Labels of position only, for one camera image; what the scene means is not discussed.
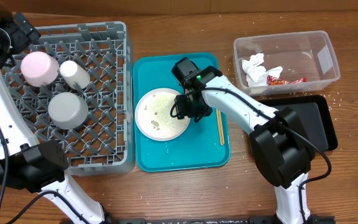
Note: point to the grey dishwasher rack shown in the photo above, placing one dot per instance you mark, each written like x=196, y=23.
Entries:
x=104, y=143

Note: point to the large white plate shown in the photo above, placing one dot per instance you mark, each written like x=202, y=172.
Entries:
x=152, y=115

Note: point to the white cup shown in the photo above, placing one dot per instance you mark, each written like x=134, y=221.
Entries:
x=73, y=73

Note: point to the small pink bowl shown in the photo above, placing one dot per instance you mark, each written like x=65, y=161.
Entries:
x=39, y=69

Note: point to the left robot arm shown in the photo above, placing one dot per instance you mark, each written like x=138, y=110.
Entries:
x=39, y=167

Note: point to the clear plastic bin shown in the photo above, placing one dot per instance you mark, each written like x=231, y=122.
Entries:
x=308, y=62

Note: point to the grey bowl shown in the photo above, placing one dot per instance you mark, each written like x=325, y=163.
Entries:
x=67, y=110

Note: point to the red snack wrapper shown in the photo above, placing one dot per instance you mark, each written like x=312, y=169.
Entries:
x=278, y=81

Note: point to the white napkin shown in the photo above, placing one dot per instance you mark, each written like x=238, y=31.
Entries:
x=256, y=73

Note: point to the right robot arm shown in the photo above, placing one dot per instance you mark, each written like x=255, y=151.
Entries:
x=289, y=178

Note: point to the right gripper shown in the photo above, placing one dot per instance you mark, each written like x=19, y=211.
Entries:
x=181, y=112

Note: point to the black tray bin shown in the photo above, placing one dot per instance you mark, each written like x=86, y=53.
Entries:
x=322, y=121

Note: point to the teal plastic tray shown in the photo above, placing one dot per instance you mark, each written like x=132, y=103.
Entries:
x=199, y=145

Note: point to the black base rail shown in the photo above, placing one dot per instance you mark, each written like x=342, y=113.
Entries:
x=197, y=221

